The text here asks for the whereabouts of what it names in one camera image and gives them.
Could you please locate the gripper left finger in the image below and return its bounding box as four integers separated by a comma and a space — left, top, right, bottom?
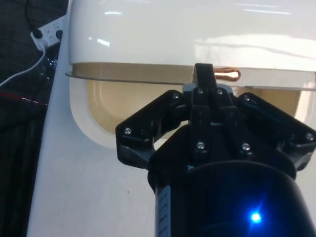
115, 63, 218, 171

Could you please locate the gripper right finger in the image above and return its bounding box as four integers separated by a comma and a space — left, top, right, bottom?
210, 85, 316, 172

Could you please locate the rounded box lid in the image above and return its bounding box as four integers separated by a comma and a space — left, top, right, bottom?
65, 0, 316, 92

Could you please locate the cream box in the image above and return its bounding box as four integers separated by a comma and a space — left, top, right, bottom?
69, 78, 316, 152

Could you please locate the white power strip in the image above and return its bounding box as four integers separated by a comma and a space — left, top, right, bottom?
30, 16, 68, 52

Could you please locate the red cable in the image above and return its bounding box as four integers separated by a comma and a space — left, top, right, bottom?
0, 91, 48, 107

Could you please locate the white cable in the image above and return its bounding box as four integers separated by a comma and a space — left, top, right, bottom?
0, 45, 48, 87

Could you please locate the black cable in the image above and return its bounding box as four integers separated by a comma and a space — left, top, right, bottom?
26, 0, 40, 34

